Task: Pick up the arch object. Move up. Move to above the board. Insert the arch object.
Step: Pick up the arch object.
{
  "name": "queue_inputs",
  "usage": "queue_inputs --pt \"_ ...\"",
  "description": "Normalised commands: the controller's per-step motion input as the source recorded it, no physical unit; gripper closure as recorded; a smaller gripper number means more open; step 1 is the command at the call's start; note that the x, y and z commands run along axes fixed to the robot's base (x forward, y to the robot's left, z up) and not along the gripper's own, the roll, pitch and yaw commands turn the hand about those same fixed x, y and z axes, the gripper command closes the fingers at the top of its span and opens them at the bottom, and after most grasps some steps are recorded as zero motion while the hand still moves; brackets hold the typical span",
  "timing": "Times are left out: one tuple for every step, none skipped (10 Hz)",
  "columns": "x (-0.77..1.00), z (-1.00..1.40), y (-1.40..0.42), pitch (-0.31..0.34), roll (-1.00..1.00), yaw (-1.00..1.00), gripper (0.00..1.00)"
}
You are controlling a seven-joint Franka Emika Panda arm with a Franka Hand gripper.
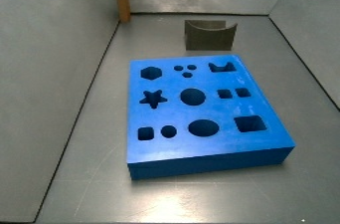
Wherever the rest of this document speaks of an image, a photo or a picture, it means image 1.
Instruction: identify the blue shape sorting board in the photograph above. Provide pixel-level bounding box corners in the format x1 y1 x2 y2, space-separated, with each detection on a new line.
127 55 295 179

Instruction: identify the dark grey curved holder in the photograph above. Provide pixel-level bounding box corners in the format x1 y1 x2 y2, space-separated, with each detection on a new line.
185 20 238 51

